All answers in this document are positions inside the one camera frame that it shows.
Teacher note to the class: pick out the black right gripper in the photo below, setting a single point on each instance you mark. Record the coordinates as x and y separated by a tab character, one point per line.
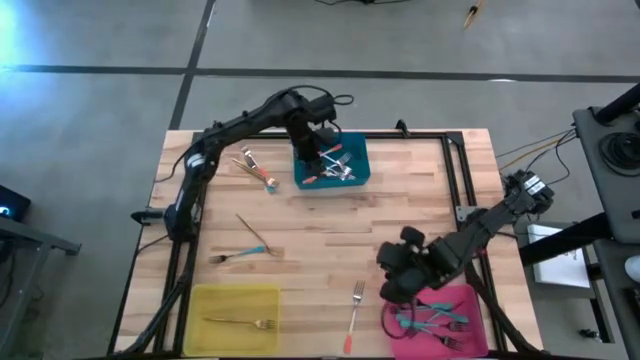
410	265

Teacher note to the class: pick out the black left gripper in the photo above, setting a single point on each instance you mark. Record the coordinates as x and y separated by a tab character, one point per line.
305	140

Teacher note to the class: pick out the gold fork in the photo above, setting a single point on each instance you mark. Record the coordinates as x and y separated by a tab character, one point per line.
245	167
265	325
271	251

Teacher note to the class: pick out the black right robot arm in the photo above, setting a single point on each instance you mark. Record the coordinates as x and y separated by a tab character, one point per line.
490	220

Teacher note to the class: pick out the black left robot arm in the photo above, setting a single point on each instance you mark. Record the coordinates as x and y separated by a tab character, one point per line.
192	170

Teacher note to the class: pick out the teal plastic bin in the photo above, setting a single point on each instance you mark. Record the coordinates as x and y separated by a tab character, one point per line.
360	145

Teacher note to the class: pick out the pink plastic bin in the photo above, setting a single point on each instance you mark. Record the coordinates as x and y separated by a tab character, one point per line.
475	300

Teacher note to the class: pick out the white box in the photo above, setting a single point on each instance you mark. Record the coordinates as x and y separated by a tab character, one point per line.
560	265

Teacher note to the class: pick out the black stand beam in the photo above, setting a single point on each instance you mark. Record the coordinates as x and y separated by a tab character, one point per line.
575	236

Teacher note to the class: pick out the black clamp knob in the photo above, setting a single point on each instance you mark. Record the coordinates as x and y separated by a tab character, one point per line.
145	216

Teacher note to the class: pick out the small black object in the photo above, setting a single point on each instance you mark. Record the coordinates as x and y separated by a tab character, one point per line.
591	334

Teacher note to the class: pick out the yellow plastic bin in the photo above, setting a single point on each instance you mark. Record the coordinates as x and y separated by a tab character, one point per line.
230	345

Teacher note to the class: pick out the grey metal cart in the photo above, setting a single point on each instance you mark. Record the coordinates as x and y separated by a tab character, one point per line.
595	190

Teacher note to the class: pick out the grey metal shelf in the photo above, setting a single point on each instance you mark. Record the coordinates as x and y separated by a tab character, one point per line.
615	310

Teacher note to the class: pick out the white round object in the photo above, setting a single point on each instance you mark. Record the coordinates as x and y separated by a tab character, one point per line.
634	269

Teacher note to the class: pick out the black pole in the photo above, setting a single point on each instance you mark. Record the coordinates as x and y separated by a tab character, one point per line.
620	104

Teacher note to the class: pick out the grey side table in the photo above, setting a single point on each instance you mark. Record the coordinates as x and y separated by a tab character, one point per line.
30	240

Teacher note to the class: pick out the black device blue light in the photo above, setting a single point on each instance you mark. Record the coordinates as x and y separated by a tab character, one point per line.
12	200

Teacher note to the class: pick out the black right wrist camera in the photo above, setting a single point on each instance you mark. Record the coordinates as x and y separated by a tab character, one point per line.
395	292

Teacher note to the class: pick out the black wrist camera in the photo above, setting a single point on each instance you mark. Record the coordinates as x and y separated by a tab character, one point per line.
322	109
395	292

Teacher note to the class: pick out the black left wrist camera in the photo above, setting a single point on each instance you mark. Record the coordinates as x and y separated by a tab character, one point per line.
322	109

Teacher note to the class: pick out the grey metal bracket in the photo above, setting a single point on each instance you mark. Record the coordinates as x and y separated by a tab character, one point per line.
462	215

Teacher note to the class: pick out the black aluminium table frame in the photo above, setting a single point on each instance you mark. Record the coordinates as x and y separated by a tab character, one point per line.
425	135

